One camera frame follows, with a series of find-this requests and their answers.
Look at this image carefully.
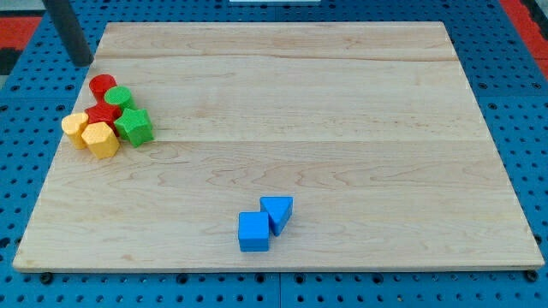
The blue triangle block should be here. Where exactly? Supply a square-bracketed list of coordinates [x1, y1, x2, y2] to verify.
[259, 196, 294, 236]

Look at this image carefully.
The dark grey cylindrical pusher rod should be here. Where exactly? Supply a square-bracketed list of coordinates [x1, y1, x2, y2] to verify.
[42, 0, 93, 67]

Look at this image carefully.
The blue cube block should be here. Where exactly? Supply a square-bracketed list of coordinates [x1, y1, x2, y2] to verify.
[238, 211, 270, 252]

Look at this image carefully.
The yellow heart block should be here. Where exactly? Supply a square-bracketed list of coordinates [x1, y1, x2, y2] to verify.
[61, 112, 89, 150]

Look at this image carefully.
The green cylinder block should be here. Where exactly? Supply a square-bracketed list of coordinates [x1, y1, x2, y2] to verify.
[104, 86, 136, 110]

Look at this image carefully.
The red cylinder block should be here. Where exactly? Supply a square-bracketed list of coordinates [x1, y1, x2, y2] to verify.
[88, 74, 117, 101]

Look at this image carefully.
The yellow hexagon block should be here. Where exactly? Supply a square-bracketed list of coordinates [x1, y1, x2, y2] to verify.
[81, 121, 120, 159]

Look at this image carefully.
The green star block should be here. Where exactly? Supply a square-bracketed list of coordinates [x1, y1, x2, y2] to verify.
[114, 109, 154, 147]

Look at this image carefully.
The red star block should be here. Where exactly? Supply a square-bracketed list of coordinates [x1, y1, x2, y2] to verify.
[85, 100, 122, 137]

